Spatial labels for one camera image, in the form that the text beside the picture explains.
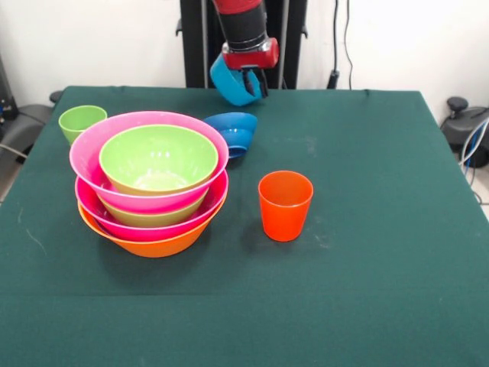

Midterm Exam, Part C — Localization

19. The white blue cable bundle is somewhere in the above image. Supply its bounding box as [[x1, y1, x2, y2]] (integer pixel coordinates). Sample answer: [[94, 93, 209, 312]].
[[459, 116, 489, 206]]

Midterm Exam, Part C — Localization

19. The green plastic bowl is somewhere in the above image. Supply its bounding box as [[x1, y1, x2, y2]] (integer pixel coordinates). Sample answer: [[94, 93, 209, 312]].
[[96, 187, 210, 229], [99, 124, 220, 197]]

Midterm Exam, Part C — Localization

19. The pink plastic bowl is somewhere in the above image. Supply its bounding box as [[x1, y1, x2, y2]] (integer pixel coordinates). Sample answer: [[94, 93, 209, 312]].
[[74, 171, 230, 242], [69, 110, 230, 215]]

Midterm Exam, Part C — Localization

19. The black hanging cable with plug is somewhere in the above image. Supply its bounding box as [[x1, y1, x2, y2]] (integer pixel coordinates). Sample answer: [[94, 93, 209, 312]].
[[328, 0, 342, 89]]

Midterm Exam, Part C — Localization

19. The red plastic cup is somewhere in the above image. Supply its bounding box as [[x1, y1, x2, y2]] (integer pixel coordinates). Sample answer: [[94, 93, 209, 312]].
[[257, 170, 315, 243]]

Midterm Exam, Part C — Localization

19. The orange plastic bowl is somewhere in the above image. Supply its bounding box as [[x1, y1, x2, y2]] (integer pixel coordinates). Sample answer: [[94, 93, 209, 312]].
[[77, 198, 228, 258]]

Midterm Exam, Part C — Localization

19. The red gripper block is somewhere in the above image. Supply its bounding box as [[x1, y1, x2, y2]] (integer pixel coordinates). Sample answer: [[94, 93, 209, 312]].
[[222, 37, 280, 99]]

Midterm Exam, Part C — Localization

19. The black office chair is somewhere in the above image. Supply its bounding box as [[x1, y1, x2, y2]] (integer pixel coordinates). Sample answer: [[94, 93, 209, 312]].
[[0, 90, 62, 156], [440, 96, 489, 169]]

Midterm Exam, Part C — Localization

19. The dark blue plastic bowl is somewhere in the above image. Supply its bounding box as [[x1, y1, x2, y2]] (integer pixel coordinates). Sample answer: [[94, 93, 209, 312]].
[[202, 112, 259, 160]]

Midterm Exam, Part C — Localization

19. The dark green tablecloth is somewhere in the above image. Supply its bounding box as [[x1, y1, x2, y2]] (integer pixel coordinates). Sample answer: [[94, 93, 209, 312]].
[[0, 86, 489, 367]]

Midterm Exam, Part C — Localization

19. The green plastic cup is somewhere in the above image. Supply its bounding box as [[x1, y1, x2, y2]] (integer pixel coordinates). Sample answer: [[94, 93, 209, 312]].
[[58, 105, 108, 146]]

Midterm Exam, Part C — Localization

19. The light blue plastic bowl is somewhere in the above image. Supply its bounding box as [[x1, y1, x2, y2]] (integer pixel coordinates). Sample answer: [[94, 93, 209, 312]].
[[209, 55, 267, 107]]

